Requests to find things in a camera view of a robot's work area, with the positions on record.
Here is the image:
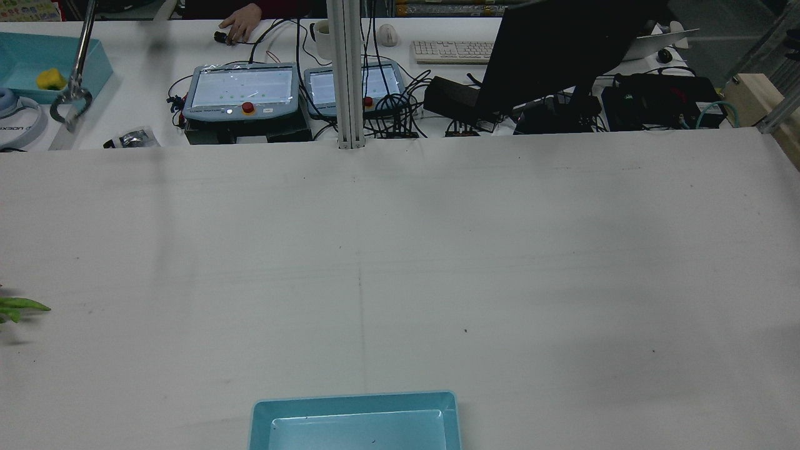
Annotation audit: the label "black cable bundle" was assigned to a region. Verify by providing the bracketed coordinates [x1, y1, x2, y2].
[362, 62, 433, 139]

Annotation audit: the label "large robot teach pendant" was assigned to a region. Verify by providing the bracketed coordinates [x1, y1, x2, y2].
[182, 62, 301, 122]

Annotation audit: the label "white mug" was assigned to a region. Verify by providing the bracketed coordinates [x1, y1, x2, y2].
[309, 20, 333, 61]

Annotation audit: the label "white computer keyboard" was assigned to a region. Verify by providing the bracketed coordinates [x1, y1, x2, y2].
[411, 41, 496, 65]

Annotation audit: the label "aluminium profile post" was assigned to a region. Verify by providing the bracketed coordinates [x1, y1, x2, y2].
[326, 0, 366, 149]

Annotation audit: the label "wooden block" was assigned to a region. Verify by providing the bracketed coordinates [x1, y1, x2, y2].
[723, 74, 800, 169]

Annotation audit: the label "teal cable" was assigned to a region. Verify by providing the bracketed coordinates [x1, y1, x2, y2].
[695, 100, 742, 129]

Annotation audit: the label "aluminium frame corner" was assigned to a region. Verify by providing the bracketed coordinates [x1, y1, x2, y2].
[728, 6, 800, 135]

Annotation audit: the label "light blue storage bin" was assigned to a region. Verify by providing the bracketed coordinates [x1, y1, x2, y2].
[0, 31, 114, 106]

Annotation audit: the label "light blue plastic tray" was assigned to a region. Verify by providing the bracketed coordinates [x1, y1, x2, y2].
[249, 391, 462, 450]

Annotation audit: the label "metal reacher grabber tool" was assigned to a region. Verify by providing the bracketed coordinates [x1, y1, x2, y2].
[50, 0, 98, 133]

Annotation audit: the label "small robot teach pendant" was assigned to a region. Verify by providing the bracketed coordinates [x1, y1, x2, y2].
[304, 61, 407, 118]

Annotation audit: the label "person in red sweater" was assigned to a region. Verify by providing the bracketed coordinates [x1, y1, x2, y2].
[181, 0, 313, 46]

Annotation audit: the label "black electronics box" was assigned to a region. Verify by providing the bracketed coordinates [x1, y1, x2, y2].
[601, 74, 729, 132]

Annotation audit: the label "clear plastic bag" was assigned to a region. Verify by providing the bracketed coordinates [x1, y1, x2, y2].
[103, 127, 161, 149]

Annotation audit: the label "colourful printed box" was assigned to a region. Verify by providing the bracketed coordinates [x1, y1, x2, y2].
[0, 0, 62, 23]

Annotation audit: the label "black box under pendant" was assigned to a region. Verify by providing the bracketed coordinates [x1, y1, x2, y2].
[185, 112, 313, 146]

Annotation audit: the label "black computer monitor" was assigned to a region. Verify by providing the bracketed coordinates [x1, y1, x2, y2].
[478, 0, 669, 135]

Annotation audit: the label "pale blue headphones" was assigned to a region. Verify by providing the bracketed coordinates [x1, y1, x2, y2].
[0, 87, 48, 151]

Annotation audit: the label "pink dragon fruit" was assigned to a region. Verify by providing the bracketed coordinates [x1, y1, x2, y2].
[0, 297, 52, 324]

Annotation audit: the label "yellow toy pepper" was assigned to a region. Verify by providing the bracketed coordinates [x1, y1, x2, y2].
[36, 67, 67, 91]

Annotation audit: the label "white cardboard box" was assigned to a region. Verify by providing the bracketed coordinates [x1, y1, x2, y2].
[49, 117, 83, 151]

